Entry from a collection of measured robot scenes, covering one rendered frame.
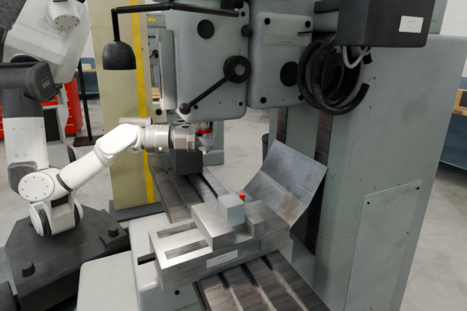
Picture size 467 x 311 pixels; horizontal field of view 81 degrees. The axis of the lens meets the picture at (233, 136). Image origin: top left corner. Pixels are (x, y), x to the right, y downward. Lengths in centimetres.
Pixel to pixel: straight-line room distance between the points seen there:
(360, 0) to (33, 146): 85
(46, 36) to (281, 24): 67
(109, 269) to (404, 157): 108
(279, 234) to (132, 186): 215
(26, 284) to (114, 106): 151
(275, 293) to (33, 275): 106
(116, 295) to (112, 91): 180
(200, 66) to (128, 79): 183
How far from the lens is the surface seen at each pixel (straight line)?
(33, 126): 90
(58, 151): 137
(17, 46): 98
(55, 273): 149
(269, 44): 77
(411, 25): 72
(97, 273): 112
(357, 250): 114
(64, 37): 101
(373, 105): 90
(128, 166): 271
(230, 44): 74
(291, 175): 105
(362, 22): 62
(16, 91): 91
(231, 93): 75
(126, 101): 254
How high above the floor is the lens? 150
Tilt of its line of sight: 18 degrees down
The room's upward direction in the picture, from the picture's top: 1 degrees clockwise
